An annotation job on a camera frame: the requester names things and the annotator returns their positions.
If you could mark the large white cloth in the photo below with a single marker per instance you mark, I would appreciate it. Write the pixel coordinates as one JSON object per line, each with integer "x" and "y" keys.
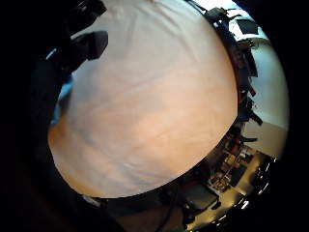
{"x": 151, "y": 106}

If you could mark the dark monitor screen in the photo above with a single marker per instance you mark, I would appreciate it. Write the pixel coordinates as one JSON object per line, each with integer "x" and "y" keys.
{"x": 247, "y": 26}

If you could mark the cluttered desk with boxes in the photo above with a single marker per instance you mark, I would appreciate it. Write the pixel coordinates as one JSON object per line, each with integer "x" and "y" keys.
{"x": 230, "y": 164}

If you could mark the black office chair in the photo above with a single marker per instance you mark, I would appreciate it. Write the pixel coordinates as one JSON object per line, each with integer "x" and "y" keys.
{"x": 199, "y": 196}

